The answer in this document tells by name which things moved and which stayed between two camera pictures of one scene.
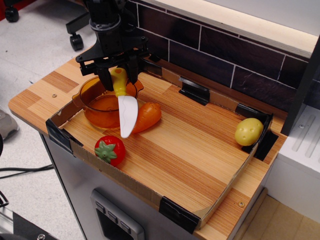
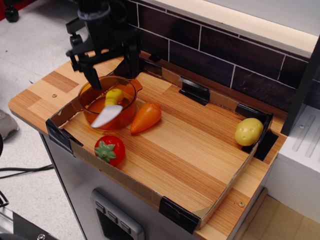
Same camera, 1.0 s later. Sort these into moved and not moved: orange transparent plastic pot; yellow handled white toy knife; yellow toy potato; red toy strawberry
Moved: yellow handled white toy knife
Not moved: red toy strawberry; yellow toy potato; orange transparent plastic pot
